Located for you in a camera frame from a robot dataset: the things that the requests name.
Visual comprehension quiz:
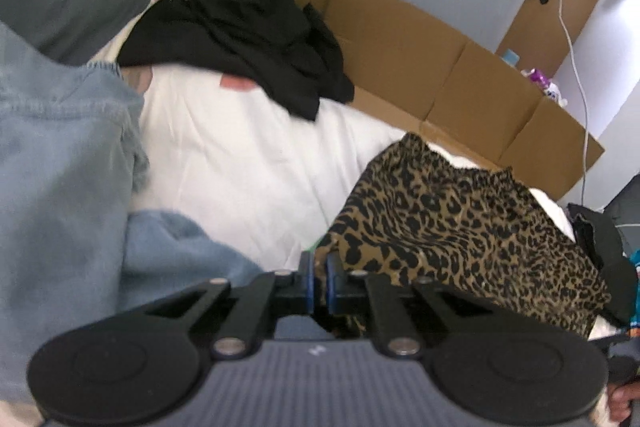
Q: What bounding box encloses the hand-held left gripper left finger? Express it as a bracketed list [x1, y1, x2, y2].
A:
[142, 251, 317, 360]

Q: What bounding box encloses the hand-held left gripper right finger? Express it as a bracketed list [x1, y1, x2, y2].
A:
[325, 254, 482, 359]

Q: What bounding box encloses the leopard print garment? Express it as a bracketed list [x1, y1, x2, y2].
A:
[315, 132, 613, 343]

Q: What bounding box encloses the person's right hand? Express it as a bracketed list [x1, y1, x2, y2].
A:
[606, 384, 640, 424]

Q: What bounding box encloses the dark cloth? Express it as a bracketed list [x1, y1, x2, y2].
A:
[567, 202, 639, 329]

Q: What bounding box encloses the white printed duvet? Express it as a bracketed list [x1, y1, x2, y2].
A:
[95, 12, 576, 273]

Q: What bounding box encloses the brown cardboard sheet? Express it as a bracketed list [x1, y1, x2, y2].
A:
[495, 0, 612, 78]
[192, 0, 606, 200]

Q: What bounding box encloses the black garment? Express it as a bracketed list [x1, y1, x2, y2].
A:
[116, 0, 356, 122]

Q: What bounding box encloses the light blue denim garment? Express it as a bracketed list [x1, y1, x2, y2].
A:
[0, 22, 266, 403]

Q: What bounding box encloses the small purple white toy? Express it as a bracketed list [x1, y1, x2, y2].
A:
[522, 68, 569, 108]

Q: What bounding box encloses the white cable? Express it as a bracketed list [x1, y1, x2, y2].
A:
[550, 0, 592, 208]

